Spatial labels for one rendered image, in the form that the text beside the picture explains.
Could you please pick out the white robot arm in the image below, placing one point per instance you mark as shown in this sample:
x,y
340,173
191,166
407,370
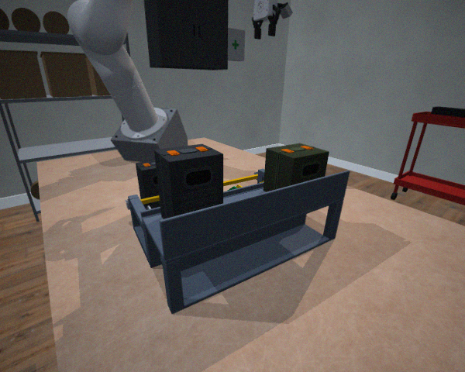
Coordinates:
x,y
101,26

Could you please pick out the dark blue metal shelf rack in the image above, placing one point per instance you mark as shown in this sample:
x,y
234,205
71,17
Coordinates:
x,y
245,252

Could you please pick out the yellow vertical bar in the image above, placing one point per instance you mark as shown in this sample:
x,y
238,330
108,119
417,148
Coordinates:
x,y
234,181

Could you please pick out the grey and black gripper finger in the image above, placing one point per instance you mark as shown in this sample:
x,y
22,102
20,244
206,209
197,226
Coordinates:
x,y
257,29
273,21

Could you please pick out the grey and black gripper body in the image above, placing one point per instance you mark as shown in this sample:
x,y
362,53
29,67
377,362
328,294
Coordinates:
x,y
263,9

